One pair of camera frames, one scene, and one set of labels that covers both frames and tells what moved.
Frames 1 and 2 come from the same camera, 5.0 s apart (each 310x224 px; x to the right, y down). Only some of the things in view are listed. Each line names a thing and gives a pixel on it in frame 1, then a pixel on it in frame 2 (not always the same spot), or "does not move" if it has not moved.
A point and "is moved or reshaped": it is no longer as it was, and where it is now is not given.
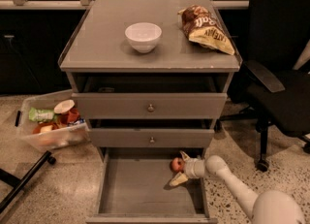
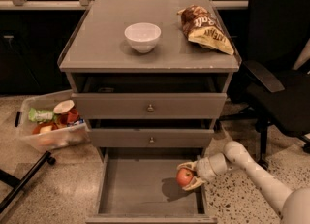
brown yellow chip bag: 202,27 does not move
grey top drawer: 150,95 does not move
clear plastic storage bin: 50,121 does not move
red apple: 177,165 is moved or reshaped
